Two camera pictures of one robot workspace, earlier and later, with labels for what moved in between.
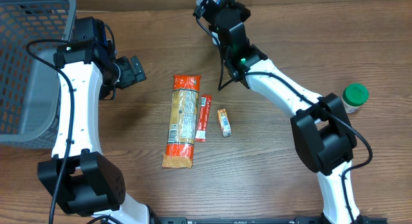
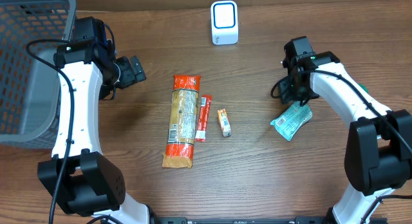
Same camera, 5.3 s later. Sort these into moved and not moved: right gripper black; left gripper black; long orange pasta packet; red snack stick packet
Moved: right gripper black
Not moved: left gripper black; long orange pasta packet; red snack stick packet
